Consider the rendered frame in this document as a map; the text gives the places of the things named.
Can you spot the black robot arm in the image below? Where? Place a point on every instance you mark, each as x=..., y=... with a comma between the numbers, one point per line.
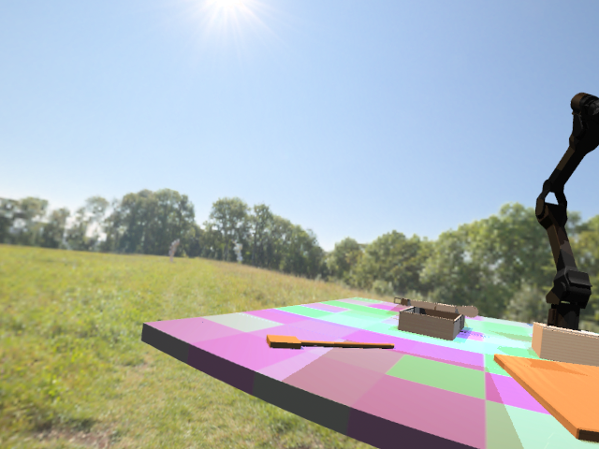
x=570, y=284

